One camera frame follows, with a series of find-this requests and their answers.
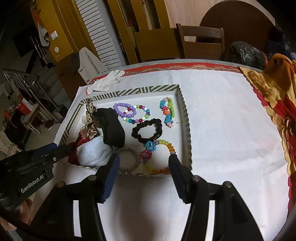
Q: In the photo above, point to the black scrunchie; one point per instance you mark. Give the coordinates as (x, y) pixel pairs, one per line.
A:
(148, 130)

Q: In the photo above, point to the white table cloth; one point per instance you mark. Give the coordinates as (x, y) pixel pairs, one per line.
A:
(233, 139)

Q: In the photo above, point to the white cotton glove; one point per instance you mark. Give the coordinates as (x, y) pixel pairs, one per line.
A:
(103, 84)

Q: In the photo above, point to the black plastic bag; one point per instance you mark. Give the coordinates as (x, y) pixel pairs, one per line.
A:
(243, 53)

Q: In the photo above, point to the wooden chair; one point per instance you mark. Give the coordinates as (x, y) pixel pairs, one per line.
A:
(201, 42)

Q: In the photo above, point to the leopard print bow scrunchie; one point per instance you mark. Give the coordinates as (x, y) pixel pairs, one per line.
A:
(89, 129)

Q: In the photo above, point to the orange red floral blanket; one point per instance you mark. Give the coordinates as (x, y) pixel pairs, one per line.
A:
(275, 88)

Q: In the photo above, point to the wall light switch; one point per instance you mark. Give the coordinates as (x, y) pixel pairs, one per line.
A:
(54, 35)

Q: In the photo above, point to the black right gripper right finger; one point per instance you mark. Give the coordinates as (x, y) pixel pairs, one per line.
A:
(190, 188)

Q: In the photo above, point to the white garment on chair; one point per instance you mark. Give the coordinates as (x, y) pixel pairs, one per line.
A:
(90, 66)

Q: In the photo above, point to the red satin bow clip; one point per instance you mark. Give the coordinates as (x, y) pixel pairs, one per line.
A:
(73, 159)

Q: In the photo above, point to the metal rack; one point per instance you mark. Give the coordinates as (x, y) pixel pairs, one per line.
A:
(29, 87)

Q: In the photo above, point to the braided pink grey hairband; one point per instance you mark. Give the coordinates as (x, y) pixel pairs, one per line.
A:
(129, 159)

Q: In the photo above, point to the white fluffy scrunchie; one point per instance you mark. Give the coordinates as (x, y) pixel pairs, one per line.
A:
(94, 153)

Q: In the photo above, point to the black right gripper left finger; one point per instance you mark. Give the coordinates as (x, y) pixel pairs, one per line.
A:
(105, 179)

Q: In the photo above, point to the black cloth hair clip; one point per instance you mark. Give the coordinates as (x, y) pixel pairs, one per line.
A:
(113, 132)

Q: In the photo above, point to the striped tray box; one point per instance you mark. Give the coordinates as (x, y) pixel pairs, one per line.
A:
(149, 96)

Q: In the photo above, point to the person's left hand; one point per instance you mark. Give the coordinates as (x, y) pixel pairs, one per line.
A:
(25, 215)

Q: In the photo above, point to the white louvered door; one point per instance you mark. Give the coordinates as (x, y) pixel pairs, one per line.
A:
(100, 29)

